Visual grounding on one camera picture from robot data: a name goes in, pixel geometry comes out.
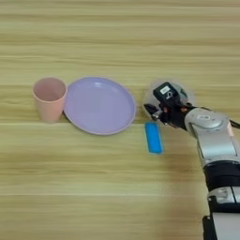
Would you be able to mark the black box with white label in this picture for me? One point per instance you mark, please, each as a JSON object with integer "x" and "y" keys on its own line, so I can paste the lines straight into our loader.
{"x": 166, "y": 93}

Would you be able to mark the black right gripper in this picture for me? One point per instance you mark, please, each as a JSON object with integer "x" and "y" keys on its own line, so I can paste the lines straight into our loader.
{"x": 175, "y": 115}

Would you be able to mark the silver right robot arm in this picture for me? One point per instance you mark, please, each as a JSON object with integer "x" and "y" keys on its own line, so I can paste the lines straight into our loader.
{"x": 215, "y": 146}

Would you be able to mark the purple round plate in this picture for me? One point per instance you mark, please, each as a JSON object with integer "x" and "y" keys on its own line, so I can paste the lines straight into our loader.
{"x": 100, "y": 106}

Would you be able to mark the blue rectangular block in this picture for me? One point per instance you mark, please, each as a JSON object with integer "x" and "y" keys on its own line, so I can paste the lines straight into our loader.
{"x": 153, "y": 137}

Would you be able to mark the pink plastic cup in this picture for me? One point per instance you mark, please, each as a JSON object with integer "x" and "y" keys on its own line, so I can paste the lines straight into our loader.
{"x": 49, "y": 103}

